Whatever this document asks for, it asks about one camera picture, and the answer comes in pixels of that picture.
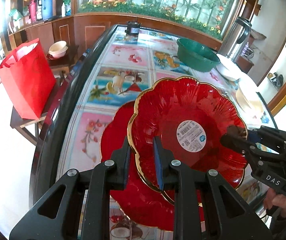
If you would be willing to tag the black thermos flask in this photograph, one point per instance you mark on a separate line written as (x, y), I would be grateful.
(39, 7)

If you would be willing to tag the white bottle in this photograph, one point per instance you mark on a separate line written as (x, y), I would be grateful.
(63, 11)

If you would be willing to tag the green bottle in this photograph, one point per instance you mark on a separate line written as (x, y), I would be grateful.
(68, 10)

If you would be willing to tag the person's right hand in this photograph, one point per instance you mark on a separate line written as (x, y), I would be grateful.
(280, 202)

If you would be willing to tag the blue thermos flask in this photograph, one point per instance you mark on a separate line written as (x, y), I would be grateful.
(47, 7)

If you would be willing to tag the pink thermos flask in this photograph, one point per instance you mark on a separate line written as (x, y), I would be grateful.
(32, 11)

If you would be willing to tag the small black device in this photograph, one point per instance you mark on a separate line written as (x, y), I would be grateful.
(132, 28)

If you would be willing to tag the large white plate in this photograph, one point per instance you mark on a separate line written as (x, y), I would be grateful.
(229, 68)

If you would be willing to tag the red paper bag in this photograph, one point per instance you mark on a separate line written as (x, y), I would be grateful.
(25, 80)

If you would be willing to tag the purple bottles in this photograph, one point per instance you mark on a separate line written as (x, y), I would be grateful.
(246, 50)

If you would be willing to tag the bamboo and flower glass panel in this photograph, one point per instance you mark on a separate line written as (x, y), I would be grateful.
(183, 0)

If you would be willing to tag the dark wooden stool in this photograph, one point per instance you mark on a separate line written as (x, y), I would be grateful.
(20, 125)
(65, 62)

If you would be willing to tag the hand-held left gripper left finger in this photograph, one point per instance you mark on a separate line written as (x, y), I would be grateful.
(126, 166)

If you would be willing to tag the green plastic basin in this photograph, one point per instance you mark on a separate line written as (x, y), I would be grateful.
(195, 60)

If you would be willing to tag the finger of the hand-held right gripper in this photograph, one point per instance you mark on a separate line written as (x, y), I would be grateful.
(270, 135)
(235, 143)

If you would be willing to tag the brown wooden cabinet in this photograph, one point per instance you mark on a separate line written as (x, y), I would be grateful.
(95, 30)

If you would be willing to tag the black framed dining table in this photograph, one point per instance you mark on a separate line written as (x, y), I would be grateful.
(50, 130)

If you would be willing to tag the fruit printed tablecloth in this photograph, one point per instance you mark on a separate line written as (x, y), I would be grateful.
(123, 55)

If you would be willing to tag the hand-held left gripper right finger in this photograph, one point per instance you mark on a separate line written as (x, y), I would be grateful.
(158, 166)

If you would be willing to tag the steel thermos jug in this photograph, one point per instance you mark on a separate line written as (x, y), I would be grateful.
(235, 37)

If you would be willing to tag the small wooden side cabinet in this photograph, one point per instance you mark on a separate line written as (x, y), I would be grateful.
(245, 65)

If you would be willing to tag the small red saucer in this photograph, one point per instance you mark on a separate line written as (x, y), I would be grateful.
(48, 56)

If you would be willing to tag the red glass plate with sticker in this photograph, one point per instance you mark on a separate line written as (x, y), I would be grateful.
(178, 105)

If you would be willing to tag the green packet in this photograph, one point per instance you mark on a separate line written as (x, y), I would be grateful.
(15, 15)

